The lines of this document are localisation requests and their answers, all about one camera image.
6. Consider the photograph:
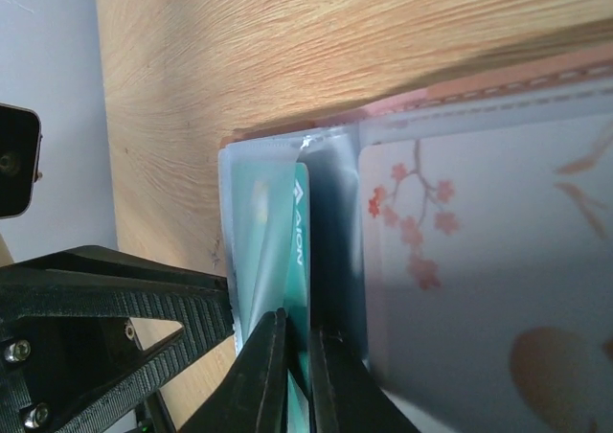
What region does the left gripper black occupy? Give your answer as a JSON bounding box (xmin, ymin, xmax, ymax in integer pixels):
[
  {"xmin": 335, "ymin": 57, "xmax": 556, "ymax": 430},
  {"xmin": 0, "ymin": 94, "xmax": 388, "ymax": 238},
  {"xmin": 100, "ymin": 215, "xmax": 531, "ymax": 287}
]
[{"xmin": 1, "ymin": 245, "xmax": 233, "ymax": 432}]

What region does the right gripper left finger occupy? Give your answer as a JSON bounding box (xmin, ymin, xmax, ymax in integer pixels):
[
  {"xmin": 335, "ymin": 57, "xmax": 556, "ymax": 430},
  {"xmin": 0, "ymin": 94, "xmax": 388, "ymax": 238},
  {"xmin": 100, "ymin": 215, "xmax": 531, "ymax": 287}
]
[{"xmin": 180, "ymin": 308, "xmax": 287, "ymax": 433}]

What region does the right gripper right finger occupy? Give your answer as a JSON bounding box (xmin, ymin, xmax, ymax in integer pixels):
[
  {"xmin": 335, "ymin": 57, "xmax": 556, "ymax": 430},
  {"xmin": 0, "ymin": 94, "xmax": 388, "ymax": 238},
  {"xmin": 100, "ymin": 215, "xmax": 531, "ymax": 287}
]
[{"xmin": 308, "ymin": 328, "xmax": 418, "ymax": 433}]

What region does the teal credit card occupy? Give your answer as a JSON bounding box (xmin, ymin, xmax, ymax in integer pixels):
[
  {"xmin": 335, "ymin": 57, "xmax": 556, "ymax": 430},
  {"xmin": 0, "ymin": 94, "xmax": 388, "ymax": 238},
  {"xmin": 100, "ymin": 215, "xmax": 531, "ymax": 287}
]
[{"xmin": 231, "ymin": 160, "xmax": 310, "ymax": 432}]

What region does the brown leather card holder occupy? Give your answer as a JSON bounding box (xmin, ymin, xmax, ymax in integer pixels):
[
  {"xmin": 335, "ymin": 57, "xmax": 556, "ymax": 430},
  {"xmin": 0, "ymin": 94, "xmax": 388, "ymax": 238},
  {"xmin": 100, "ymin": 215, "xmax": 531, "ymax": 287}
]
[{"xmin": 218, "ymin": 44, "xmax": 612, "ymax": 432}]

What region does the white blossom credit card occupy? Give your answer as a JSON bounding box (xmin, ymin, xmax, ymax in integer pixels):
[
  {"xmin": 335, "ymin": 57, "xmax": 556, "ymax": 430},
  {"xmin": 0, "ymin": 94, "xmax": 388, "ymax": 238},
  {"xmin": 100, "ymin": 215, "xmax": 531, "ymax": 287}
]
[{"xmin": 359, "ymin": 114, "xmax": 612, "ymax": 432}]

